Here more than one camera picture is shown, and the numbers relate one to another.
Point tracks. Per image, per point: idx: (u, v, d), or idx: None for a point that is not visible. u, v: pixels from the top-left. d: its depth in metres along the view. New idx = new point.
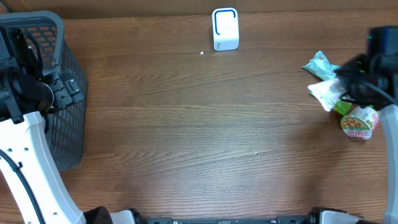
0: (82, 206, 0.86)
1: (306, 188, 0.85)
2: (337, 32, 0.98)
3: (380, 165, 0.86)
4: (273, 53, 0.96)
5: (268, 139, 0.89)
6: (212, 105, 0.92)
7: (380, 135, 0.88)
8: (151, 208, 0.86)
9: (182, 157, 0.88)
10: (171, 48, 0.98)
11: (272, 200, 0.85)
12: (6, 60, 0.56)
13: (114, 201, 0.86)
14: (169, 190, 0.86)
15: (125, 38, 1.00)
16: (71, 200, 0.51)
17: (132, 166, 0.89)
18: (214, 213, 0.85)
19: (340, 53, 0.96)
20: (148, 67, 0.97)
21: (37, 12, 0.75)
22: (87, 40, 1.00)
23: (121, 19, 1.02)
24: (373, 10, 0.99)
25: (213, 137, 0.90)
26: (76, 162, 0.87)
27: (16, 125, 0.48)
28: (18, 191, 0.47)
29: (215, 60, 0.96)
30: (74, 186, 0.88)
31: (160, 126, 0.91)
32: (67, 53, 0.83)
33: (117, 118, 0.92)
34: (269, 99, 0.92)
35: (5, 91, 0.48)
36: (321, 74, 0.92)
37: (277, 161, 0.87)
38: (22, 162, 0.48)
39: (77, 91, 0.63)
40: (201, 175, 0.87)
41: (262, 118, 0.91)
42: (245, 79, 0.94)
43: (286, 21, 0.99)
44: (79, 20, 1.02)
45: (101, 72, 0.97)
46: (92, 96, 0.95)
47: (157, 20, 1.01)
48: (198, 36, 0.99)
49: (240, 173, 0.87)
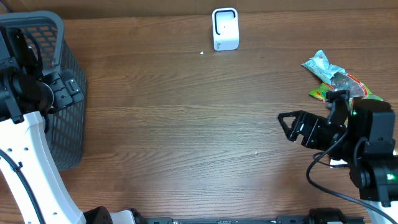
0: (82, 206, 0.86)
1: (306, 188, 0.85)
2: (337, 32, 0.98)
3: None
4: (272, 53, 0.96)
5: (268, 139, 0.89)
6: (213, 105, 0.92)
7: None
8: (151, 209, 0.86)
9: (182, 157, 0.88)
10: (171, 49, 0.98)
11: (272, 200, 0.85)
12: (7, 60, 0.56)
13: (114, 201, 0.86)
14: (169, 190, 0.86)
15: (125, 38, 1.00)
16: (71, 200, 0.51)
17: (132, 166, 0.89)
18: (214, 213, 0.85)
19: (340, 53, 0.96)
20: (148, 67, 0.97)
21: (37, 12, 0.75)
22: (87, 40, 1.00)
23: (121, 19, 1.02)
24: (372, 10, 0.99)
25: (213, 137, 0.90)
26: (76, 161, 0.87)
27: (16, 124, 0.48)
28: (19, 191, 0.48)
29: (215, 60, 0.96)
30: (74, 186, 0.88)
31: (159, 126, 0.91)
32: (67, 53, 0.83)
33: (117, 118, 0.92)
34: (269, 98, 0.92)
35: (5, 91, 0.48)
36: (319, 72, 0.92)
37: (277, 162, 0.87)
38: (22, 161, 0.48)
39: (77, 91, 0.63)
40: (201, 175, 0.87)
41: (262, 117, 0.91)
42: (245, 79, 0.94)
43: (285, 22, 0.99)
44: (79, 20, 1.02)
45: (101, 72, 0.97)
46: (92, 96, 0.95)
47: (157, 20, 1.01)
48: (198, 35, 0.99)
49: (240, 173, 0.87)
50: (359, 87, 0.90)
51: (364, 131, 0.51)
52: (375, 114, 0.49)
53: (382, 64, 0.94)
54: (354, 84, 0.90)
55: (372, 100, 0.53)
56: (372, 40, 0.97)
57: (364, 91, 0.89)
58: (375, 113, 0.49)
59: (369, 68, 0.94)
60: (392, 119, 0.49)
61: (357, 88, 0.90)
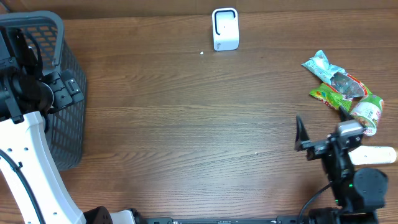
0: (81, 206, 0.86)
1: (307, 188, 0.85)
2: (337, 32, 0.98)
3: (382, 165, 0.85)
4: (272, 52, 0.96)
5: (268, 139, 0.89)
6: (212, 105, 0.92)
7: (380, 135, 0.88)
8: (151, 208, 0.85)
9: (182, 157, 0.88)
10: (171, 48, 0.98)
11: (272, 200, 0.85)
12: (7, 60, 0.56)
13: (114, 201, 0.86)
14: (168, 189, 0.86)
15: (125, 38, 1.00)
16: (71, 200, 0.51)
17: (132, 166, 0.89)
18: (214, 213, 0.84)
19: (340, 53, 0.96)
20: (148, 67, 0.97)
21: (37, 12, 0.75)
22: (87, 40, 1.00)
23: (122, 19, 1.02)
24: (372, 10, 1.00)
25: (213, 137, 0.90)
26: (76, 161, 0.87)
27: (15, 124, 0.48)
28: (19, 191, 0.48)
29: (215, 60, 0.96)
30: (74, 186, 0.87)
31: (159, 126, 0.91)
32: (67, 53, 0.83)
33: (117, 118, 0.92)
34: (269, 98, 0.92)
35: (5, 91, 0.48)
36: (318, 72, 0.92)
37: (277, 162, 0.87)
38: (22, 162, 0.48)
39: (77, 91, 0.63)
40: (201, 175, 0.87)
41: (262, 117, 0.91)
42: (245, 79, 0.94)
43: (285, 21, 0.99)
44: (80, 20, 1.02)
45: (101, 72, 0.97)
46: (92, 96, 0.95)
47: (157, 20, 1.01)
48: (198, 35, 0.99)
49: (240, 173, 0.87)
50: (359, 87, 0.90)
51: (353, 202, 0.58)
52: (367, 203, 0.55)
53: (382, 64, 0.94)
54: (354, 84, 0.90)
55: (370, 178, 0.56)
56: (372, 40, 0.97)
57: (364, 91, 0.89)
58: (367, 201, 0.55)
59: (368, 68, 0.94)
60: (380, 206, 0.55)
61: (357, 88, 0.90)
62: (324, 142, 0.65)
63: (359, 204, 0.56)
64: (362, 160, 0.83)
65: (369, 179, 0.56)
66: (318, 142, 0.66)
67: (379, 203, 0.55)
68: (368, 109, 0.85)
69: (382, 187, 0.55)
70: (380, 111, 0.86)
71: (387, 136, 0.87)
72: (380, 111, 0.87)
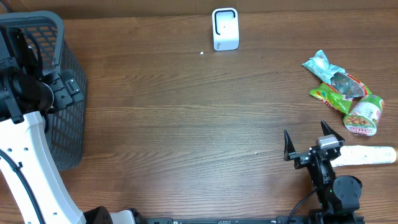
0: (81, 206, 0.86)
1: (307, 188, 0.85)
2: (337, 32, 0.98)
3: (381, 165, 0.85)
4: (272, 52, 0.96)
5: (267, 139, 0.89)
6: (213, 105, 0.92)
7: (380, 134, 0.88)
8: (151, 208, 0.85)
9: (182, 157, 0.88)
10: (171, 48, 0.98)
11: (272, 200, 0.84)
12: (7, 60, 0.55)
13: (114, 201, 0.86)
14: (168, 190, 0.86)
15: (125, 38, 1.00)
16: (71, 200, 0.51)
17: (132, 166, 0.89)
18: (214, 213, 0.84)
19: (340, 53, 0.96)
20: (148, 67, 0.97)
21: (37, 12, 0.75)
22: (87, 40, 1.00)
23: (122, 19, 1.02)
24: (372, 10, 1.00)
25: (213, 137, 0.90)
26: (76, 161, 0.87)
27: (16, 125, 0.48)
28: (18, 191, 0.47)
29: (215, 60, 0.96)
30: (74, 186, 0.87)
31: (159, 126, 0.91)
32: (67, 52, 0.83)
33: (117, 118, 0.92)
34: (269, 98, 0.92)
35: (5, 91, 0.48)
36: (318, 72, 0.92)
37: (277, 161, 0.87)
38: (22, 162, 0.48)
39: (77, 91, 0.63)
40: (201, 175, 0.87)
41: (262, 117, 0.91)
42: (245, 79, 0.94)
43: (285, 21, 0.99)
44: (80, 20, 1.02)
45: (101, 72, 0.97)
46: (92, 95, 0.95)
47: (157, 20, 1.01)
48: (198, 35, 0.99)
49: (240, 173, 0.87)
50: (359, 87, 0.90)
51: (334, 205, 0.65)
52: (345, 206, 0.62)
53: (382, 64, 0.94)
54: (355, 84, 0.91)
55: (347, 184, 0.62)
56: (372, 40, 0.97)
57: (364, 91, 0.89)
58: (344, 204, 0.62)
59: (368, 68, 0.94)
60: (356, 209, 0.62)
61: (357, 88, 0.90)
62: (306, 153, 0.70)
63: (338, 206, 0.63)
64: (362, 160, 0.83)
65: (346, 186, 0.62)
66: (303, 154, 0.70)
67: (354, 206, 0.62)
68: (368, 109, 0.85)
69: (357, 192, 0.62)
70: (380, 111, 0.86)
71: (387, 136, 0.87)
72: (380, 111, 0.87)
